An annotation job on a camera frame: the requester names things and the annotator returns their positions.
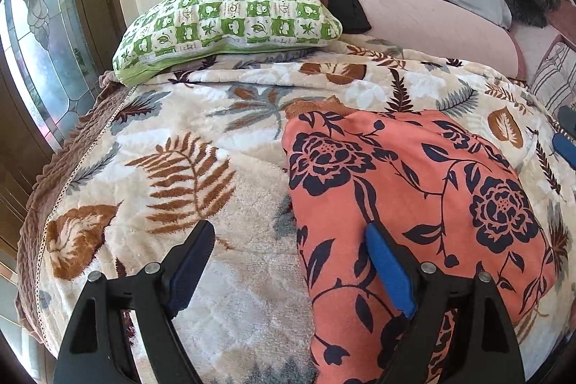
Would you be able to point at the green white patterned pillow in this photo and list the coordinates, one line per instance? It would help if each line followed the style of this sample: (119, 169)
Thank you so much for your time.
(177, 31)

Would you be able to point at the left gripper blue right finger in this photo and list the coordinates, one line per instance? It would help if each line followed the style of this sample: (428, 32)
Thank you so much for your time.
(461, 320)

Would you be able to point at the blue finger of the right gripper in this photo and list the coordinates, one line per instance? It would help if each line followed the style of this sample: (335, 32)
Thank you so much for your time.
(564, 141)

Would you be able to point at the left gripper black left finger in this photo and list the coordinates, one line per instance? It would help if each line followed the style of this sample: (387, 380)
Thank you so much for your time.
(96, 349)

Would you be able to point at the stained glass window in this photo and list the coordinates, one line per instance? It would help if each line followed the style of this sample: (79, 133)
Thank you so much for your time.
(50, 64)

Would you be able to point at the pink bed sheet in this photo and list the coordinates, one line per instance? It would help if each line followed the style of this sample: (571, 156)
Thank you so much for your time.
(439, 28)

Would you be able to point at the striped cushion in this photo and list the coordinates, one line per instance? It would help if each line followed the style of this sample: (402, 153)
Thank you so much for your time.
(554, 81)

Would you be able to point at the cream leaf-print fleece blanket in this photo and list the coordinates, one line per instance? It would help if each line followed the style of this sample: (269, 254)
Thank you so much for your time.
(203, 141)

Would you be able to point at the coral floral garment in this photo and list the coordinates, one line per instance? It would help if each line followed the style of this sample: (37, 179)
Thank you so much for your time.
(454, 198)

